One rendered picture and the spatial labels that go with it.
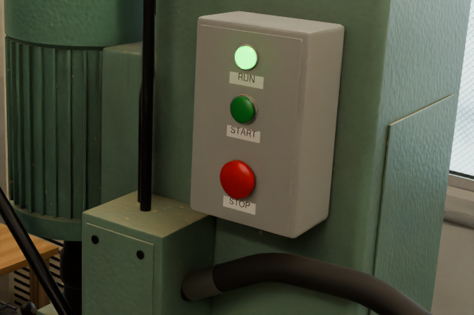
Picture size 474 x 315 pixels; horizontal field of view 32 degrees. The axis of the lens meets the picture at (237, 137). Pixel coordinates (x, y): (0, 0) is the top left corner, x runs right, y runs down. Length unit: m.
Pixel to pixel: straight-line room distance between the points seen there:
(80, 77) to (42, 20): 0.07
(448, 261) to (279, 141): 1.71
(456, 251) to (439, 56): 1.55
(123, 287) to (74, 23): 0.29
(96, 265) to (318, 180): 0.21
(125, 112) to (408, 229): 0.30
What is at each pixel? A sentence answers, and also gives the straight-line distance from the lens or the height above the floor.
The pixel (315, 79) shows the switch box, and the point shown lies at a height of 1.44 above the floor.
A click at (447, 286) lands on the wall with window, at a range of 2.33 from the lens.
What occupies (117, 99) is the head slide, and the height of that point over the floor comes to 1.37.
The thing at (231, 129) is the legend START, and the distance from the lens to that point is 0.63.
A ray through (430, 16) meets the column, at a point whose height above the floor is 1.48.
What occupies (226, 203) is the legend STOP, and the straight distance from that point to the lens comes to 0.65.
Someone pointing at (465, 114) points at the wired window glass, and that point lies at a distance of 2.26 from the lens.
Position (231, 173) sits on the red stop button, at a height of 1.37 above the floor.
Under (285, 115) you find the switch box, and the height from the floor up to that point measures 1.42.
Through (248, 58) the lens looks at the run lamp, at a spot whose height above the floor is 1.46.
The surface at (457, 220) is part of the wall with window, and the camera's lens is 2.24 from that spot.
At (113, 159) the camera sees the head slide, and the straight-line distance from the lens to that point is 0.86.
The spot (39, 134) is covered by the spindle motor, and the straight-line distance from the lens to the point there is 0.91.
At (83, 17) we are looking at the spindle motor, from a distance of 0.86.
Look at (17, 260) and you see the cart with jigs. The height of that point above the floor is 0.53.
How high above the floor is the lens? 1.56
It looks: 16 degrees down
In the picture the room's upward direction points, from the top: 3 degrees clockwise
